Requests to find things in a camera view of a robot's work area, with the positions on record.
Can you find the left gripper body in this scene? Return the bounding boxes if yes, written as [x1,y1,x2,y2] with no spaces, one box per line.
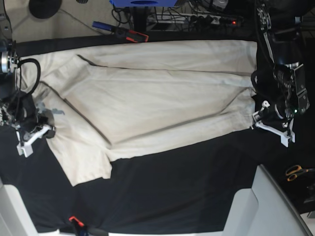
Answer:
[251,100,295,147]

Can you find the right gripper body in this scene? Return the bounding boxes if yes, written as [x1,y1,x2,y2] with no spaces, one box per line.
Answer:
[16,109,56,157]

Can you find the cream white T-shirt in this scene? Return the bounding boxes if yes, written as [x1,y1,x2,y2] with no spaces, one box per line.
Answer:
[33,40,257,186]

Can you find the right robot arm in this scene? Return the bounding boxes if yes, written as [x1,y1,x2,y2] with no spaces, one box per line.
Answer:
[0,38,55,158]

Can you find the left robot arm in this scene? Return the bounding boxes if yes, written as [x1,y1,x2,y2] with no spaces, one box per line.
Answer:
[251,0,311,147]

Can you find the grey white chair left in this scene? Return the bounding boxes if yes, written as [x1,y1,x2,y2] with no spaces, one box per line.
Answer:
[0,176,61,236]

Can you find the black orange clamp bottom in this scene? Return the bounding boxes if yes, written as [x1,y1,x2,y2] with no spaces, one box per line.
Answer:
[68,215,109,236]

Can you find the black orange clamp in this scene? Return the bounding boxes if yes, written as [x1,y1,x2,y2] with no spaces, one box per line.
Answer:
[92,21,149,43]
[68,215,109,236]

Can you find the black table cloth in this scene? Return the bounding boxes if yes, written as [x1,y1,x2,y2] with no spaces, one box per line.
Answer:
[0,30,315,234]

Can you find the black round stand base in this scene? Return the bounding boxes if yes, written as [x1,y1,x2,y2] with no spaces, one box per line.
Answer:
[29,0,62,19]

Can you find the black orange clamp top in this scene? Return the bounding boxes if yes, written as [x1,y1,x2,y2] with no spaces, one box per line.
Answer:
[92,21,149,43]

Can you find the white power strip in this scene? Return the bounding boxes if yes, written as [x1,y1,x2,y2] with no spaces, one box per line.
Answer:
[147,13,244,27]

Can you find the blue box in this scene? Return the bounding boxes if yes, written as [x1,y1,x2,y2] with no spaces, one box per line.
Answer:
[109,0,177,7]

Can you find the orange handled scissors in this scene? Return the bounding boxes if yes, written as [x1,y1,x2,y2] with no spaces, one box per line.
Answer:
[285,165,315,182]

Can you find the black camera pole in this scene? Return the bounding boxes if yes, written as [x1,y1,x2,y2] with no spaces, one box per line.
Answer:
[131,7,148,32]

